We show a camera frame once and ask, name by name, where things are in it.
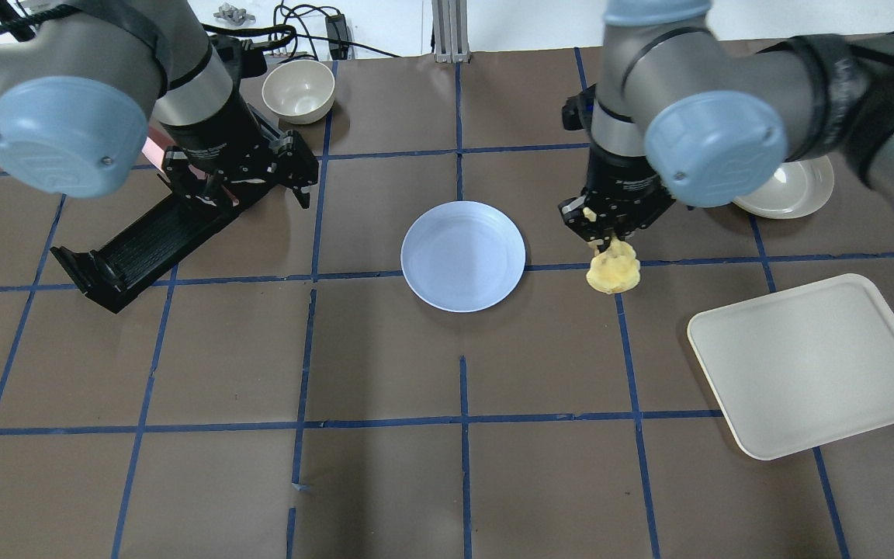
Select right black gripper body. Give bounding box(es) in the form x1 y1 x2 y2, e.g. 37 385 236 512
558 144 675 241

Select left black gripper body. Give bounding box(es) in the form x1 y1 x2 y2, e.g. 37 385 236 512
161 100 319 212

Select light blue plate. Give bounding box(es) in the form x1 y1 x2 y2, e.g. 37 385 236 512
400 201 526 314

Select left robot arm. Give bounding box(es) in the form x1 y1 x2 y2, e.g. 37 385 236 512
0 1 318 212

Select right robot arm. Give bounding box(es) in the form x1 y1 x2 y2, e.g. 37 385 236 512
558 1 894 252

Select pink plate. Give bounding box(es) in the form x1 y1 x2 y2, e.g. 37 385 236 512
141 125 175 170

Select cream round plate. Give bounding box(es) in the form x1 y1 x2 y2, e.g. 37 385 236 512
733 156 835 220

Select cream bowl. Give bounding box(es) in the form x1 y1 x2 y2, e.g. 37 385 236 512
260 59 336 125

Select black dish rack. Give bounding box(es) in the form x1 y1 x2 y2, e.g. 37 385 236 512
50 170 281 314

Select cream rectangular tray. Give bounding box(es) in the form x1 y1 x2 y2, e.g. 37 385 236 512
686 273 894 461

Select aluminium frame post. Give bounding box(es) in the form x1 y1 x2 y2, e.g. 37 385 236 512
431 0 471 64

